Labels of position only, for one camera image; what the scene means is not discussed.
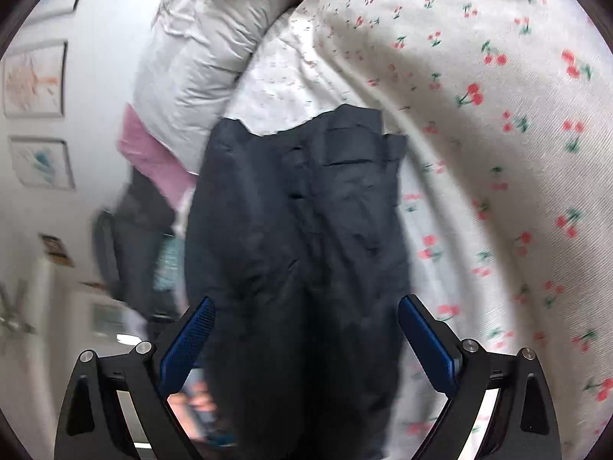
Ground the orange drawing wall picture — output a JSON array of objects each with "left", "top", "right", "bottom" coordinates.
[{"left": 2, "top": 42, "right": 68, "bottom": 118}]

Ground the pink pillow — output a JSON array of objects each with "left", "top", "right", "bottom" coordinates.
[{"left": 119, "top": 105, "right": 199, "bottom": 202}]

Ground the small dark wall picture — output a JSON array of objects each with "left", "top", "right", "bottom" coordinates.
[{"left": 41, "top": 234, "right": 75, "bottom": 269}]

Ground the teal patterned cloth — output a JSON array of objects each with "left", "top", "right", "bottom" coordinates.
[{"left": 153, "top": 240, "right": 187, "bottom": 298}]

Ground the dark grey cloth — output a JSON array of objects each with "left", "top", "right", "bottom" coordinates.
[{"left": 93, "top": 172, "right": 187, "bottom": 331}]

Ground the cherry print bed sheet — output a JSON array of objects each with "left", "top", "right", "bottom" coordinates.
[{"left": 175, "top": 0, "right": 613, "bottom": 460}]

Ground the dark navy puffer jacket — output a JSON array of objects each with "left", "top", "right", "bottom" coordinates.
[{"left": 184, "top": 104, "right": 413, "bottom": 460}]

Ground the white pillow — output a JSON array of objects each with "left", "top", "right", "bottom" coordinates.
[{"left": 131, "top": 0, "right": 312, "bottom": 173}]

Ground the blue drawing wall picture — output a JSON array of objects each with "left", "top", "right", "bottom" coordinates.
[{"left": 10, "top": 136, "right": 76, "bottom": 191}]

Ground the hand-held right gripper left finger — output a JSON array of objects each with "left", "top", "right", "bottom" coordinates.
[{"left": 54, "top": 296, "right": 216, "bottom": 460}]

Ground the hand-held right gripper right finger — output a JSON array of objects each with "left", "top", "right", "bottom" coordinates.
[{"left": 398, "top": 294, "right": 561, "bottom": 460}]

